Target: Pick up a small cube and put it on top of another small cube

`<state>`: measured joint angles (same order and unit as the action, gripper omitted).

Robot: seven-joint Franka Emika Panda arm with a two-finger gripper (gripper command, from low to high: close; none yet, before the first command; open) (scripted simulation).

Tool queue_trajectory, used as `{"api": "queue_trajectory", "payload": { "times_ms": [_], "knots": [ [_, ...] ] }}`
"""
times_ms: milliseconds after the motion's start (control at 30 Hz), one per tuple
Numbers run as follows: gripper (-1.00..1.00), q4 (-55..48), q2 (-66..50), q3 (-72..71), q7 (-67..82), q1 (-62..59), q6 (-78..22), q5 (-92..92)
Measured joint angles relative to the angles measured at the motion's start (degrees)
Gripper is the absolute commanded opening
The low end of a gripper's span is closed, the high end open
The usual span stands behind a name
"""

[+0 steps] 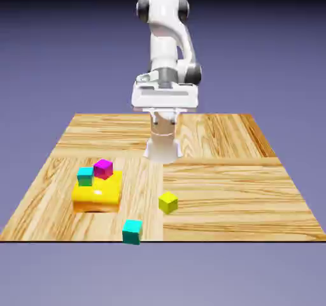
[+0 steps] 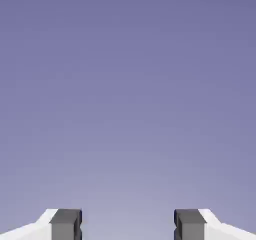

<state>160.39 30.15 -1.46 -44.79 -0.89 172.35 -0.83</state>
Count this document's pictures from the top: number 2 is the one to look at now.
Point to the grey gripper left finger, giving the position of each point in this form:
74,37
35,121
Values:
62,226

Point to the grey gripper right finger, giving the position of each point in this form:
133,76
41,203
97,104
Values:
192,226

